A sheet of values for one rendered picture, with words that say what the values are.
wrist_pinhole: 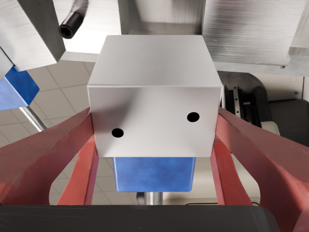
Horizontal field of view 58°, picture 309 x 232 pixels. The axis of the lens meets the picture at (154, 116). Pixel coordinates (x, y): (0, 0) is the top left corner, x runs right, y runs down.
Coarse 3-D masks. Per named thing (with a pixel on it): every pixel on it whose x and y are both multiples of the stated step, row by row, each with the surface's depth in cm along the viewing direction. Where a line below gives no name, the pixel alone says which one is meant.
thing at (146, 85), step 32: (96, 64) 11; (128, 64) 11; (160, 64) 11; (192, 64) 12; (96, 96) 10; (128, 96) 10; (160, 96) 10; (192, 96) 10; (96, 128) 11; (128, 128) 11; (160, 128) 11; (192, 128) 11; (128, 160) 14; (160, 160) 14; (192, 160) 14; (160, 192) 17
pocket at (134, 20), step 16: (128, 0) 20; (144, 0) 19; (160, 0) 19; (176, 0) 19; (192, 0) 19; (128, 16) 20; (144, 16) 20; (160, 16) 20; (176, 16) 20; (192, 16) 20; (128, 32) 21; (144, 32) 21; (160, 32) 21; (176, 32) 21; (192, 32) 21
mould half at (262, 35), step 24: (72, 0) 17; (96, 0) 17; (216, 0) 16; (240, 0) 16; (264, 0) 16; (288, 0) 16; (96, 24) 18; (216, 24) 17; (240, 24) 17; (264, 24) 17; (288, 24) 17; (72, 48) 20; (96, 48) 20; (216, 48) 18; (240, 48) 18; (264, 48) 18; (288, 48) 18
